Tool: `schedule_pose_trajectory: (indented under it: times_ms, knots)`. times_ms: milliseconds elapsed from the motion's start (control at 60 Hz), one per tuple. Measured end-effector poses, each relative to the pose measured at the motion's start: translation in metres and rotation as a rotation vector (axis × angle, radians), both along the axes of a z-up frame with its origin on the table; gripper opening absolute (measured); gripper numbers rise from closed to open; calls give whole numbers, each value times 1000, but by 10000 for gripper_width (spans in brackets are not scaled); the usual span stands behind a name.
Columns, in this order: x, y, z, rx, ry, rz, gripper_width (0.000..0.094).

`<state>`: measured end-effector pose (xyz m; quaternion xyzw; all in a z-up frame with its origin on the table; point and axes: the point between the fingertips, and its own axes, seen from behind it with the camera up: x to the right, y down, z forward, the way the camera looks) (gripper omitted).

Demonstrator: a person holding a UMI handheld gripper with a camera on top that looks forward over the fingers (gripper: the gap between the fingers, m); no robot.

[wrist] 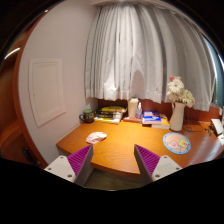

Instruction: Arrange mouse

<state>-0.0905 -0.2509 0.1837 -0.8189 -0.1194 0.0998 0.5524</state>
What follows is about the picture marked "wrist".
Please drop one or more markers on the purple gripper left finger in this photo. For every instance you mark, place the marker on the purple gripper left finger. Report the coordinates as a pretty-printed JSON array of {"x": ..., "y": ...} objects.
[{"x": 73, "y": 168}]

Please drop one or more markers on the white wall panel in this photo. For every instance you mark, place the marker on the white wall panel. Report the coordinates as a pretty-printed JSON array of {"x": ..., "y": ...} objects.
[{"x": 46, "y": 89}]

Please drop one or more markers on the stack of books left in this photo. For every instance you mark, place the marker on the stack of books left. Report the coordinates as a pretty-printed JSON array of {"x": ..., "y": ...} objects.
[{"x": 110, "y": 114}]

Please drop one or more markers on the dark green mug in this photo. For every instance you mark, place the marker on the dark green mug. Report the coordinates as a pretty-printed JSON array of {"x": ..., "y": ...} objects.
[{"x": 87, "y": 116}]

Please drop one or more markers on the red flat tray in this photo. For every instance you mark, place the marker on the red flat tray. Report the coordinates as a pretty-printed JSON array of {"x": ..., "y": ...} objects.
[{"x": 132, "y": 120}]

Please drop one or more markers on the white pink flower bouquet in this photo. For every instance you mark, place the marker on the white pink flower bouquet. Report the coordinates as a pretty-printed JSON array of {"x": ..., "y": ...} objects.
[{"x": 178, "y": 93}]

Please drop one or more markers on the white flower vase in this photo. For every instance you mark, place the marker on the white flower vase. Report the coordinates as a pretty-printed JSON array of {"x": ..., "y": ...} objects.
[{"x": 176, "y": 121}]

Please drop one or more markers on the clear sanitizer bottle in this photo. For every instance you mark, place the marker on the clear sanitizer bottle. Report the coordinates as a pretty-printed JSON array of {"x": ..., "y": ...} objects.
[{"x": 139, "y": 111}]

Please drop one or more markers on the orange yellow book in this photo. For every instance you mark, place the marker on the orange yellow book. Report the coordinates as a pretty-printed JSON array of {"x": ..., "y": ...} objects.
[{"x": 164, "y": 123}]

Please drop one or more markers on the white curtain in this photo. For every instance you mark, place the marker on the white curtain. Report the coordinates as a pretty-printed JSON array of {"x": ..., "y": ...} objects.
[{"x": 133, "y": 50}]

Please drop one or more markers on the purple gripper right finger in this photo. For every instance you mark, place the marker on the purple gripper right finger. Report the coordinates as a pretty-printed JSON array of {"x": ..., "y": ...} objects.
[{"x": 153, "y": 167}]

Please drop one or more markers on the round cartoon mouse pad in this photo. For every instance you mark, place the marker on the round cartoon mouse pad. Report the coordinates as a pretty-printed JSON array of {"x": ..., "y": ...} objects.
[{"x": 176, "y": 143}]

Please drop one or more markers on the white device at right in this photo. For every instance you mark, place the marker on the white device at right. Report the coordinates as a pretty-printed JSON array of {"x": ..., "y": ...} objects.
[{"x": 218, "y": 129}]

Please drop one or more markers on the blue book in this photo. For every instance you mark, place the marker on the blue book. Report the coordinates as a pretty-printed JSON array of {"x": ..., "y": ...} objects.
[{"x": 151, "y": 117}]

